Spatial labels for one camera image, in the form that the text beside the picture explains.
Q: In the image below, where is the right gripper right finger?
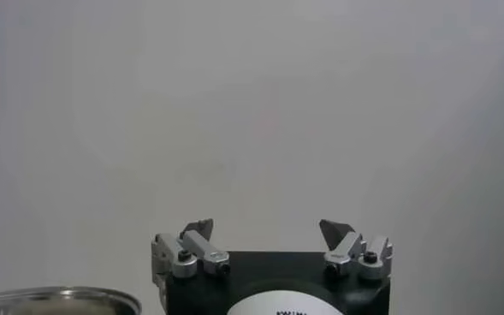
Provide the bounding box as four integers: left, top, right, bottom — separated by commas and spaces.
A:
318, 219, 394, 282

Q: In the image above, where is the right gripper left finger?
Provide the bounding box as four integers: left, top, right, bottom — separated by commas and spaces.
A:
151, 218, 231, 286

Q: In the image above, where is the stainless steel steamer basket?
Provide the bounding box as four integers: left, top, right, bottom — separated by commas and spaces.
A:
0, 285, 143, 315

